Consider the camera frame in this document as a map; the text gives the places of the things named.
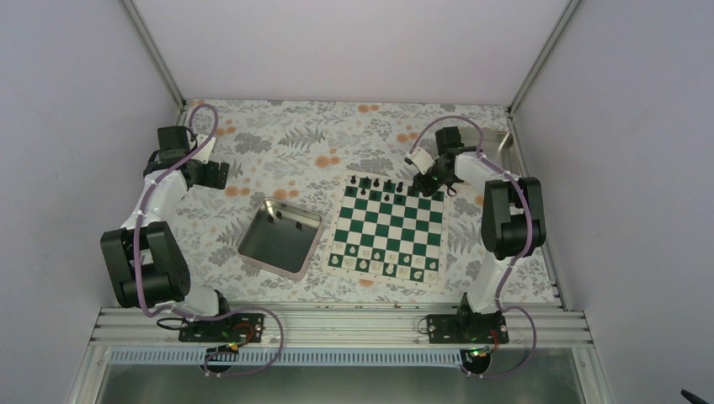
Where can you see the left aluminium corner post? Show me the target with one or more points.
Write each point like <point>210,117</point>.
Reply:
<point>141,28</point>

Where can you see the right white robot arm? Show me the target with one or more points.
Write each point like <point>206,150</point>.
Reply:
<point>512,227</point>

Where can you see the yellow metal tray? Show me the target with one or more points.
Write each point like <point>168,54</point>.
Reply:
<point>498,145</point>

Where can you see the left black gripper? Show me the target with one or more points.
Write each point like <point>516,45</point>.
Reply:
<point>210,179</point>

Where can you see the green white chessboard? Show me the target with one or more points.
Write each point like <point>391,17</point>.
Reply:
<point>409,232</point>

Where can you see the aluminium rail frame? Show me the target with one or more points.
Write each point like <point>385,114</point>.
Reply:
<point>341,334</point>

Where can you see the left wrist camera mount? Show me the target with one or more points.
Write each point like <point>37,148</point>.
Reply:
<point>203,153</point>

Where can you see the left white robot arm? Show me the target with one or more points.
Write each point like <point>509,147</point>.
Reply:
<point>145,264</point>

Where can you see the right aluminium corner post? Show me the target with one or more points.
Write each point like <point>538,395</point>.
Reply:
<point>559,28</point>

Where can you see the aluminium corner post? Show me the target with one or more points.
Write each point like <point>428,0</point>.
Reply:
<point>559,28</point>
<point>141,28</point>

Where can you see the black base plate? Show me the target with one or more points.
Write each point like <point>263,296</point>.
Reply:
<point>475,329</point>
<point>240,328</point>

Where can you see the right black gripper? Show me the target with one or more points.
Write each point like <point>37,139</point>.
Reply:
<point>426,187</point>

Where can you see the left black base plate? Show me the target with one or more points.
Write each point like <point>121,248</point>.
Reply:
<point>240,328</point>

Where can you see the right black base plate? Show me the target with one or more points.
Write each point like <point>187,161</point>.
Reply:
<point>475,329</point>

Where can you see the pink metal tray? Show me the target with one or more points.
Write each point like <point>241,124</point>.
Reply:
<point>280,248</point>

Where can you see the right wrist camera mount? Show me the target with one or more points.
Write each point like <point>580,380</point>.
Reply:
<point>420,159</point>

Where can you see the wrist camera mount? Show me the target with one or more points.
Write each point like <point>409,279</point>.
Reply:
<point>420,159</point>
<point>203,153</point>

